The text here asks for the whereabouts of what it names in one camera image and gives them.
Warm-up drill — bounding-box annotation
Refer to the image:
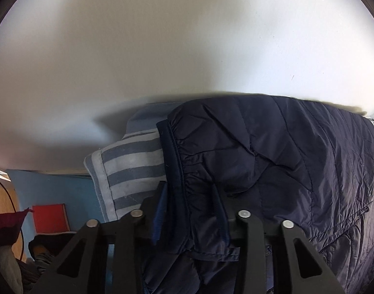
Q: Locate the navy quilted puffer jacket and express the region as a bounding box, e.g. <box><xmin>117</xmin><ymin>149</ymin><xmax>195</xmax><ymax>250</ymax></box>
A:
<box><xmin>142</xmin><ymin>95</ymin><xmax>374</xmax><ymax>293</ymax></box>

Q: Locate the blue white striped quilt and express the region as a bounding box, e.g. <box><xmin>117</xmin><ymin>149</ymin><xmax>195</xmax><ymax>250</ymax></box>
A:
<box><xmin>84</xmin><ymin>102</ymin><xmax>180</xmax><ymax>222</ymax></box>

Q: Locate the light blue mat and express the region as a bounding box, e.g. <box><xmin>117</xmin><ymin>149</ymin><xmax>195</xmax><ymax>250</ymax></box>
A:
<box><xmin>6</xmin><ymin>169</ymin><xmax>106</xmax><ymax>261</ymax></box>

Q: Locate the red box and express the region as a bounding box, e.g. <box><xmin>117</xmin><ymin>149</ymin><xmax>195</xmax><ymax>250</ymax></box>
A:
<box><xmin>32</xmin><ymin>204</ymin><xmax>70</xmax><ymax>234</ymax></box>

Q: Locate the dark red cloth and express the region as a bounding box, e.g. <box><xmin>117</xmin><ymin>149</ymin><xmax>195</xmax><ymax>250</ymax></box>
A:
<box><xmin>0</xmin><ymin>208</ymin><xmax>33</xmax><ymax>247</ymax></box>

